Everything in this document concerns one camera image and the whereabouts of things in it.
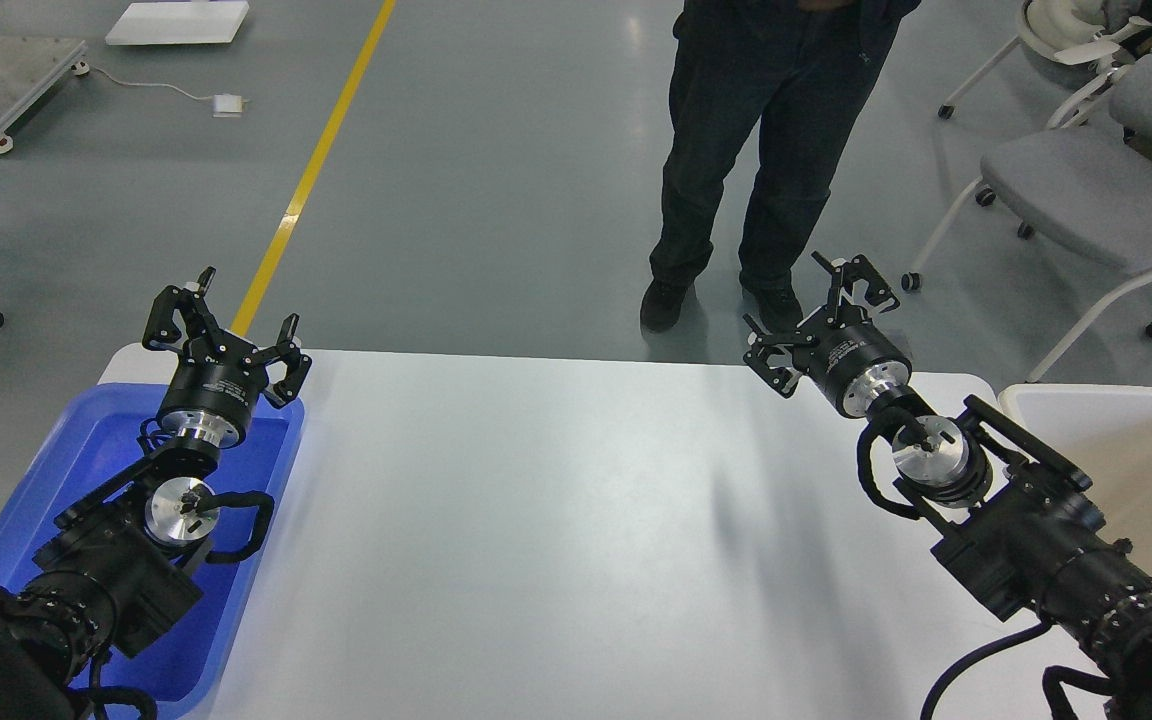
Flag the white power adapter with cable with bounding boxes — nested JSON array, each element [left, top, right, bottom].
[[71, 61, 250, 118]]

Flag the metal cart platform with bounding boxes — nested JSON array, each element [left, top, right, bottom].
[[0, 36, 90, 156]]

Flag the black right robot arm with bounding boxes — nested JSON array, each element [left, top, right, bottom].
[[742, 255, 1152, 719]]

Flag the grey chair near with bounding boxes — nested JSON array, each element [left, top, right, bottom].
[[901, 126, 1152, 382]]

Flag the white round stool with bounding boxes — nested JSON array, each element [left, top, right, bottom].
[[937, 1, 1152, 120]]

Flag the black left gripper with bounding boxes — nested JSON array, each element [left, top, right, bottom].
[[142, 266, 312, 448]]

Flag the white plastic bin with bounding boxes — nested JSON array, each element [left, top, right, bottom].
[[998, 384, 1152, 575]]

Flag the white flat board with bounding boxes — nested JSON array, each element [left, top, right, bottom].
[[105, 1, 250, 46]]

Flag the person in dark clothes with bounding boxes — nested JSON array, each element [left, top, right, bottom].
[[639, 0, 922, 335]]

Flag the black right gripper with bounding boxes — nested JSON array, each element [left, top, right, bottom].
[[742, 251, 914, 419]]

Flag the blue plastic bin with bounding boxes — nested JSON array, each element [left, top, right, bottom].
[[0, 382, 305, 719]]

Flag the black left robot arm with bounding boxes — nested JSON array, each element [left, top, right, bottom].
[[0, 266, 312, 719]]

